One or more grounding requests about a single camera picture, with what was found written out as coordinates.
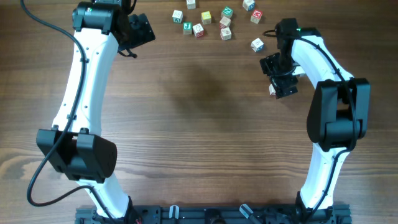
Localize green N wooden block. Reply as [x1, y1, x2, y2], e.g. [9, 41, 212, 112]
[221, 6, 233, 19]

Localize red M wooden block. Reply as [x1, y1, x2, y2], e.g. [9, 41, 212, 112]
[251, 9, 263, 24]

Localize plain wooden block top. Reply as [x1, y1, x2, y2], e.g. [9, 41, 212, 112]
[186, 0, 196, 9]

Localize wooden block green side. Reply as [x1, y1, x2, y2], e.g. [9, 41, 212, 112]
[172, 10, 183, 24]

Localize wooden block blue side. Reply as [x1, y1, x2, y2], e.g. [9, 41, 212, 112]
[251, 38, 264, 52]

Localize green J wooden block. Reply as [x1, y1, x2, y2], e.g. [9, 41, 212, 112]
[183, 22, 193, 35]

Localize wooden block blue top right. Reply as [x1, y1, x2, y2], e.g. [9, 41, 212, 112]
[243, 0, 255, 11]

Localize yellow wooden block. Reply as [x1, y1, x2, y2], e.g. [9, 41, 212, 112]
[201, 11, 212, 25]

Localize red A wooden block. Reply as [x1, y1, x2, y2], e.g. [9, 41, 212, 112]
[269, 84, 276, 96]

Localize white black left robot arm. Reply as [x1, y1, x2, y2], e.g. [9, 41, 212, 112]
[36, 0, 155, 223]

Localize wooden block red pattern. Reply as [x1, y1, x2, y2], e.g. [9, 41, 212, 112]
[219, 17, 231, 29]

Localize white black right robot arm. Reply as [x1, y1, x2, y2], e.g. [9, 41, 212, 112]
[260, 18, 371, 219]

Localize wooden block red side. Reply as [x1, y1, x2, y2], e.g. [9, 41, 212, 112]
[192, 24, 205, 38]

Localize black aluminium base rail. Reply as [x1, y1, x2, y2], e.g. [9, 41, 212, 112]
[75, 204, 353, 224]

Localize wooden block red drawing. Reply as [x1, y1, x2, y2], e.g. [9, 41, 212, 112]
[220, 27, 232, 41]

